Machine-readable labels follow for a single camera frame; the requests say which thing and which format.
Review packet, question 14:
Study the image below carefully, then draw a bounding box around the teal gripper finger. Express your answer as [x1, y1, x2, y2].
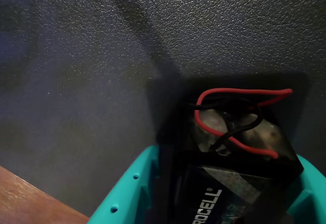
[86, 145, 160, 224]
[286, 154, 326, 224]

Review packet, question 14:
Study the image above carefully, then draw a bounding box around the small black battery pack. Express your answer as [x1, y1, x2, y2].
[152, 88, 305, 224]

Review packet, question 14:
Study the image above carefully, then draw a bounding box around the black mat with logo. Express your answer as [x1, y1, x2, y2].
[0, 0, 326, 218]

